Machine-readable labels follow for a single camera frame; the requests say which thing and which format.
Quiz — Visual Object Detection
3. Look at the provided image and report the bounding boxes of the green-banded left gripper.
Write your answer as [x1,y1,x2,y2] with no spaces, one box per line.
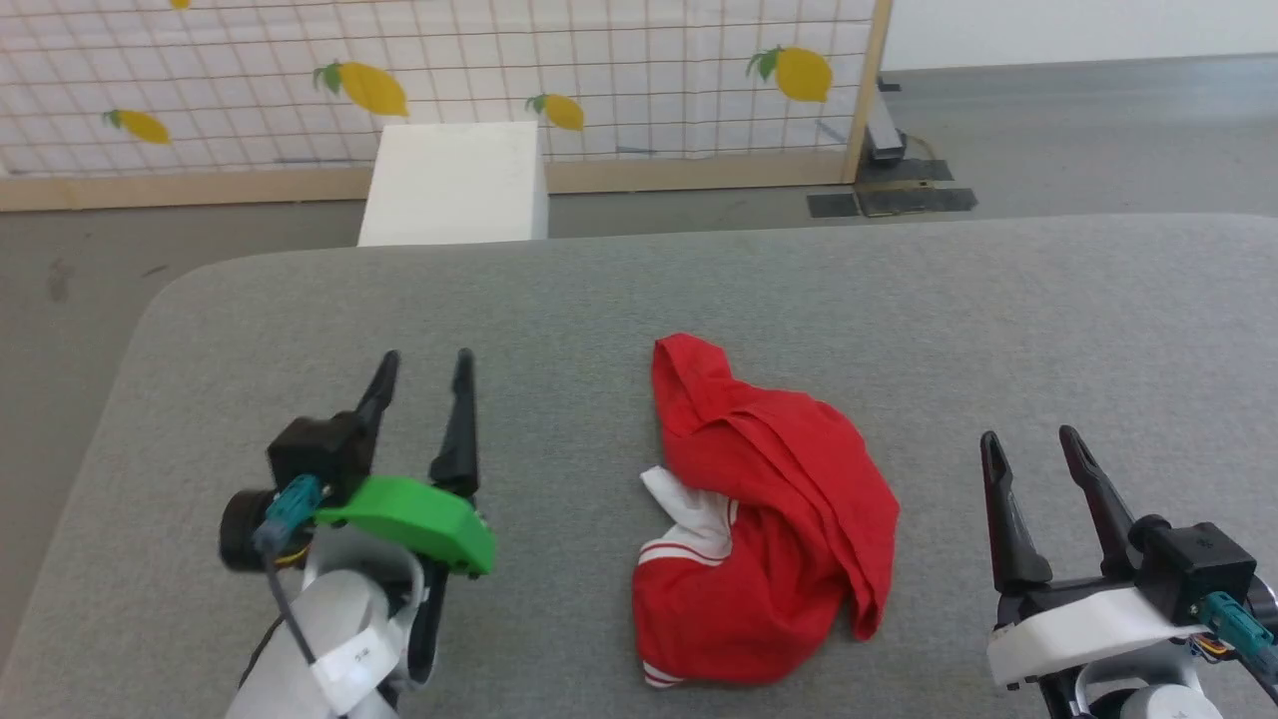
[315,349,498,682]

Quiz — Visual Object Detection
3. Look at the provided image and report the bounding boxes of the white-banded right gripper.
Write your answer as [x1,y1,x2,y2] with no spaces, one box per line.
[979,425,1211,719]

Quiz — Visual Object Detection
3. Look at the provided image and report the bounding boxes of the red jersey with white trim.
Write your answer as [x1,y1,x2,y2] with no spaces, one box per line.
[631,334,902,690]

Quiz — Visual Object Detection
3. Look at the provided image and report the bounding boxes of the white box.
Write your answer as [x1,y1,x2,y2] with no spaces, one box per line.
[356,121,551,248]

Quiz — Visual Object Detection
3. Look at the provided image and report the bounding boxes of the long black floor mat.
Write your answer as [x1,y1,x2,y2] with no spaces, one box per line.
[857,185,978,218]

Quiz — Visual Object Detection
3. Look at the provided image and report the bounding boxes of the lemon-print tiled panel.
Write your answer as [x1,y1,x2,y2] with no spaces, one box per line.
[0,0,896,214]

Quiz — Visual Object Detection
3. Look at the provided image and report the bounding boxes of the grey metal panel support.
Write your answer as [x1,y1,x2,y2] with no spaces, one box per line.
[865,82,910,165]

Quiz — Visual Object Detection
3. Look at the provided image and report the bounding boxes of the grey cable with teal plug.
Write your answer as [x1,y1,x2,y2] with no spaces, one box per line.
[253,475,325,668]

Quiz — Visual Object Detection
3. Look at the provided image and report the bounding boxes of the black cable with teal plug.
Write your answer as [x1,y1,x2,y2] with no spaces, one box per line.
[1188,591,1278,705]

